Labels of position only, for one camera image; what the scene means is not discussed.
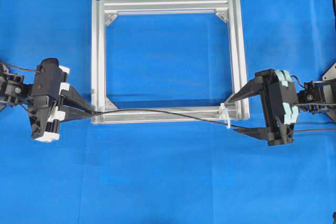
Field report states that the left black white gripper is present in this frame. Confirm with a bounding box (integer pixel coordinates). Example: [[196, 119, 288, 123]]
[[29, 58, 94, 143]]

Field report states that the right black teal gripper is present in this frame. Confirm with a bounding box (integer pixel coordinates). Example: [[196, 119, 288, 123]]
[[228, 69, 299, 146]]

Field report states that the black usb wire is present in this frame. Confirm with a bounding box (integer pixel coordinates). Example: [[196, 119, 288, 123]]
[[90, 109, 336, 133]]

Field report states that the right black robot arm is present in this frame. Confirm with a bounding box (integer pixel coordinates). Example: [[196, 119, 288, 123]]
[[230, 69, 335, 146]]

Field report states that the translucent white zip tie loop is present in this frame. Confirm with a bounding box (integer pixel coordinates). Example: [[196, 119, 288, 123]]
[[218, 103, 232, 129]]

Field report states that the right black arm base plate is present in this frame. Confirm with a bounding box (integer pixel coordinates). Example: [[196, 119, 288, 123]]
[[322, 63, 335, 123]]

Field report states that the silver aluminium extrusion frame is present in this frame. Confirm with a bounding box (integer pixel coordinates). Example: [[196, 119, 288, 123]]
[[91, 0, 250, 124]]

